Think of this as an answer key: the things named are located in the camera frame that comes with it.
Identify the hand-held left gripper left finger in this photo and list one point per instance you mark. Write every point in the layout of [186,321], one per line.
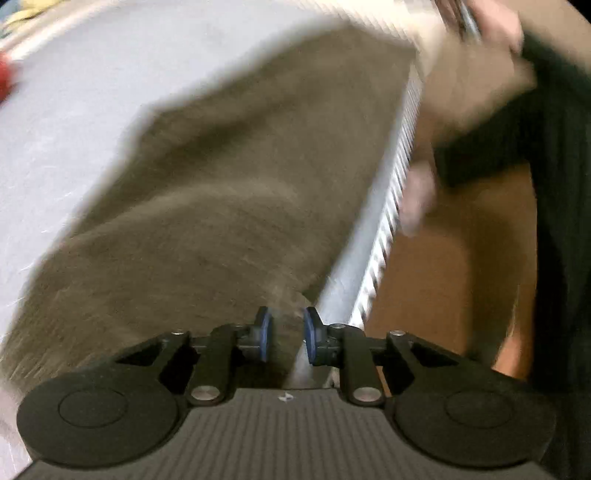
[263,334]

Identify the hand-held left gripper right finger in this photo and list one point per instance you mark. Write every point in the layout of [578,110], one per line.
[311,334]

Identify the person's right hand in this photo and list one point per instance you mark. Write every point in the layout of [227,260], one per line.
[471,83]

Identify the person's dark clothing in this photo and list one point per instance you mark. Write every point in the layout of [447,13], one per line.
[565,300]

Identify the folded red duvet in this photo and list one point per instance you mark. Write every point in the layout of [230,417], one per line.
[7,76]

